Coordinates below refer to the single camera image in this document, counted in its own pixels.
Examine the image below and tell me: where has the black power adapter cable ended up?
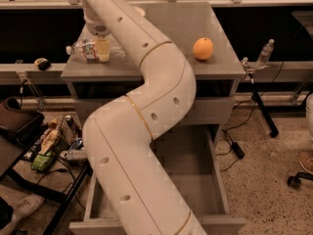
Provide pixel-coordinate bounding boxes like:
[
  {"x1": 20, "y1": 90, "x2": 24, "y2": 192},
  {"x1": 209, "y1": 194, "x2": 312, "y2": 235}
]
[{"x1": 216, "y1": 61, "x2": 286, "y2": 172}]

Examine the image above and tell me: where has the white paper bowl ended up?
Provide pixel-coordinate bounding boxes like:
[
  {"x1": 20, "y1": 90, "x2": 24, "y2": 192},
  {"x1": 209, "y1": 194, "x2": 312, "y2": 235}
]
[{"x1": 133, "y1": 6, "x2": 146, "y2": 17}]

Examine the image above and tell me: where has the orange fruit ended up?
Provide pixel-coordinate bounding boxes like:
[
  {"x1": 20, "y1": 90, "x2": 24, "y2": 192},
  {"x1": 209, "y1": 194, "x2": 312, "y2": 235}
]
[{"x1": 193, "y1": 37, "x2": 213, "y2": 61}]

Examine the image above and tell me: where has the white shoe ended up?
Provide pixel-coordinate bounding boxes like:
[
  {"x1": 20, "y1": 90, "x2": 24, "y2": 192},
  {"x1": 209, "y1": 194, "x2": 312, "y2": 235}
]
[{"x1": 0, "y1": 194, "x2": 44, "y2": 235}]

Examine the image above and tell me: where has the black stand leg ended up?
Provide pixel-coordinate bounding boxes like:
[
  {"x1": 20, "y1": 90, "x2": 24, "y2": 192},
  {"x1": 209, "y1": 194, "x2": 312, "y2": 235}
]
[{"x1": 248, "y1": 73, "x2": 279, "y2": 138}]

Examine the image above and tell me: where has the brown bag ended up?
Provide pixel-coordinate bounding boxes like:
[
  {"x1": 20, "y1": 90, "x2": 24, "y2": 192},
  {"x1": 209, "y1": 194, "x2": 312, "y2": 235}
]
[{"x1": 0, "y1": 97, "x2": 44, "y2": 148}]

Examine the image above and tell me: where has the small background water bottle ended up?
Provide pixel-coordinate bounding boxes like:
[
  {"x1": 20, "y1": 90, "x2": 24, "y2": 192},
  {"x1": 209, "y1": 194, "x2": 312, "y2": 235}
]
[{"x1": 256, "y1": 39, "x2": 275, "y2": 70}]

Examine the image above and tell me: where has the open grey middle drawer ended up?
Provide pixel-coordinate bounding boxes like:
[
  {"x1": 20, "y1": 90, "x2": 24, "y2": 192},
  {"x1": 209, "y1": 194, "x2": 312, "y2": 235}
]
[{"x1": 69, "y1": 125, "x2": 246, "y2": 235}]

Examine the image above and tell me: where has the wire basket of snacks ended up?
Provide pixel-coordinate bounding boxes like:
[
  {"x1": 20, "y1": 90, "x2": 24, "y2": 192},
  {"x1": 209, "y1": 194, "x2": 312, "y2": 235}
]
[{"x1": 39, "y1": 114, "x2": 87, "y2": 163}]

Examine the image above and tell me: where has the grey drawer cabinet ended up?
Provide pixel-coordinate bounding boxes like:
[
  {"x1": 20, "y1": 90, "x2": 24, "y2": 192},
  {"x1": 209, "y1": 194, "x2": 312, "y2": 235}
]
[{"x1": 62, "y1": 2, "x2": 245, "y2": 141}]

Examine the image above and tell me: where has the closed grey top drawer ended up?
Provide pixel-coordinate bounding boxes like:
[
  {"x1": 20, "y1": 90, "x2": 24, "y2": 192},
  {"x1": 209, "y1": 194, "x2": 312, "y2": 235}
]
[{"x1": 73, "y1": 97, "x2": 235, "y2": 125}]

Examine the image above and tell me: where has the green snack bag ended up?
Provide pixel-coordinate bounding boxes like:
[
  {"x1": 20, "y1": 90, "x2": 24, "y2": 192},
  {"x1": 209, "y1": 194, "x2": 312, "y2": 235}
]
[{"x1": 30, "y1": 154, "x2": 54, "y2": 172}]

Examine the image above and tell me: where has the brown shoe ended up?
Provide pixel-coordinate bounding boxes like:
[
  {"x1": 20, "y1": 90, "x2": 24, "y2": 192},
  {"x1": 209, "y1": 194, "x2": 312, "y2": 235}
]
[{"x1": 298, "y1": 152, "x2": 313, "y2": 174}]

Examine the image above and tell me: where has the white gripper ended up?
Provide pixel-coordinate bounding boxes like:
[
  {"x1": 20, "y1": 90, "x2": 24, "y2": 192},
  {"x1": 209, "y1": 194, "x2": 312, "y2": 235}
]
[{"x1": 84, "y1": 16, "x2": 111, "y2": 62}]

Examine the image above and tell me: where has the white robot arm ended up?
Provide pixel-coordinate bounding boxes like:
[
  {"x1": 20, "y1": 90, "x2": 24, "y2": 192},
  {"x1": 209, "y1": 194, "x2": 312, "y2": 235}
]
[{"x1": 83, "y1": 0, "x2": 206, "y2": 235}]

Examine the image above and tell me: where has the black table frame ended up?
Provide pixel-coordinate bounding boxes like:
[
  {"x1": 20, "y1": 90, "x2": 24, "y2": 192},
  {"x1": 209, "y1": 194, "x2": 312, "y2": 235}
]
[{"x1": 0, "y1": 136, "x2": 90, "y2": 235}]

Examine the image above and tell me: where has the black chair caster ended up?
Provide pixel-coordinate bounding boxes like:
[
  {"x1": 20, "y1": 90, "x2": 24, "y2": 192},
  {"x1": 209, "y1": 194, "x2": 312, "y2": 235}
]
[{"x1": 287, "y1": 172, "x2": 313, "y2": 189}]

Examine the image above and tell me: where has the clear plastic water bottle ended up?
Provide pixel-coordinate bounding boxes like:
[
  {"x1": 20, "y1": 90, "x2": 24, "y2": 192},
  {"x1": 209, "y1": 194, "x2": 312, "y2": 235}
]
[{"x1": 66, "y1": 38, "x2": 125, "y2": 62}]

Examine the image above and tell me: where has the black yellow tape measure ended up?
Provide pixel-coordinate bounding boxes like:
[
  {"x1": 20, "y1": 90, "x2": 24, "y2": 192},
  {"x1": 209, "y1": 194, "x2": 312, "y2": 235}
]
[{"x1": 34, "y1": 58, "x2": 51, "y2": 71}]

